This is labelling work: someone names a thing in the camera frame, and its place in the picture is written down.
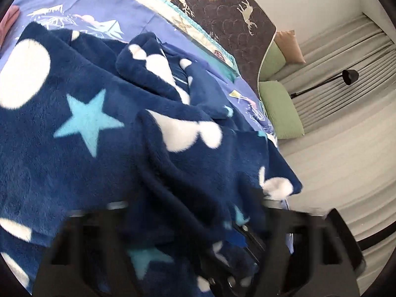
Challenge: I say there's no pink cloth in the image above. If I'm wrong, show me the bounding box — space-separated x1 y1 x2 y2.
0 5 21 48

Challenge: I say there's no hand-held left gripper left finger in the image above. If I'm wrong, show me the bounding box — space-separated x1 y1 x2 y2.
32 202 134 297

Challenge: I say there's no dark blue star fleece garment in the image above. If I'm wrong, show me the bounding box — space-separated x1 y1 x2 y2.
0 22 303 297

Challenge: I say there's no blue printed bed sheet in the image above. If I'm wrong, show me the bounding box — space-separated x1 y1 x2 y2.
0 0 279 149

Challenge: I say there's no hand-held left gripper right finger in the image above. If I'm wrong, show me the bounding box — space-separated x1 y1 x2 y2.
204 199 367 297

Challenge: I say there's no black lamp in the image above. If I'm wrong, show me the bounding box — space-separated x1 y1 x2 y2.
289 69 359 98

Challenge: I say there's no green cushion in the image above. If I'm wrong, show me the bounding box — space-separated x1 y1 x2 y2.
258 42 287 78
258 80 305 140

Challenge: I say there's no beige pillow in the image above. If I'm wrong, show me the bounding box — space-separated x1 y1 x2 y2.
275 30 307 65

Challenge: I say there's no grey pleated curtain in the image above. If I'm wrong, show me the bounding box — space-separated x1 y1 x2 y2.
272 11 396 133

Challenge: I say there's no brown deer-print bedspread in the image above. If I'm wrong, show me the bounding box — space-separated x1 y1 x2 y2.
127 0 277 90

